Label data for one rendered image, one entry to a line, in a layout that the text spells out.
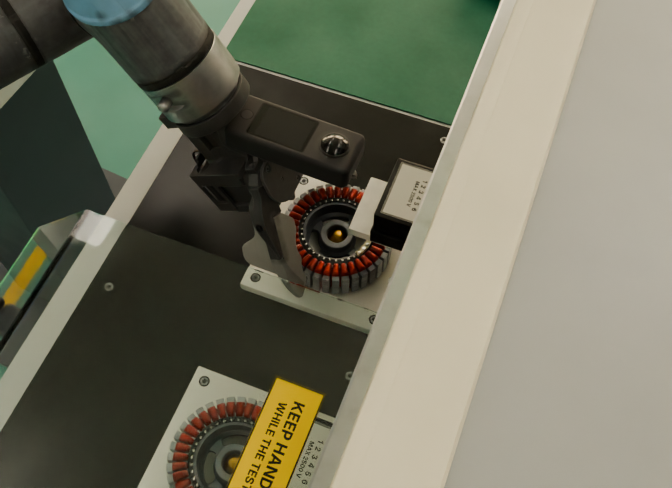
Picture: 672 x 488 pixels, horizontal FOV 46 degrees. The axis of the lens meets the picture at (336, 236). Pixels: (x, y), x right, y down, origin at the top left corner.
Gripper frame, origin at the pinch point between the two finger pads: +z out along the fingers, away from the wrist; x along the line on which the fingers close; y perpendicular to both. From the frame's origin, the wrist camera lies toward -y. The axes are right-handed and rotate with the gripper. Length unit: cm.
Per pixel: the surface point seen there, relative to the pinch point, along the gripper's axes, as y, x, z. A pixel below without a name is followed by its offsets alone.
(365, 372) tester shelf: -24.8, 23.4, -21.6
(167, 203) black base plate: 18.2, 1.0, -6.6
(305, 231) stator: 1.9, 1.2, -2.3
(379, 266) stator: -4.9, 2.0, 2.1
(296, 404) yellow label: -19.4, 24.8, -19.0
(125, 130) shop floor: 104, -52, 33
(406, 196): -11.6, 0.5, -6.8
